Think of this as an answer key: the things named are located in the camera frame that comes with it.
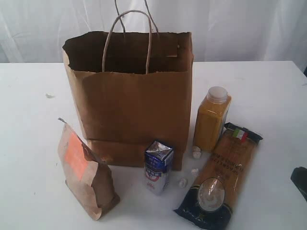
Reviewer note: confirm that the brown paper shopping bag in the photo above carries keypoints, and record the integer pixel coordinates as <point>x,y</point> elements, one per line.
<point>130,89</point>

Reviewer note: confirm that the small blue white milk carton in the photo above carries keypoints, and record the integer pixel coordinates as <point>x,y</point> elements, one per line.
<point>158,164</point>

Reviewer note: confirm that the orange juice bottle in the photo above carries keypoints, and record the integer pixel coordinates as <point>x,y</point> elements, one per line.
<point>211,118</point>

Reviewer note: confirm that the kraft coffee pouch orange label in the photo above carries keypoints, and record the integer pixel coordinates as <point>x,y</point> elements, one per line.
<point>87,176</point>

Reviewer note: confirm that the spaghetti pack dark wrapper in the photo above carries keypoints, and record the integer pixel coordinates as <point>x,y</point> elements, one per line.
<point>210,201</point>

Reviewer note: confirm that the small grey paper scrap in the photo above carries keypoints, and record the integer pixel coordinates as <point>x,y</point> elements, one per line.
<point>49,96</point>

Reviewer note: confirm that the dark object at table edge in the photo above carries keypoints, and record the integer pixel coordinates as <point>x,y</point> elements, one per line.
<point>299,178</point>

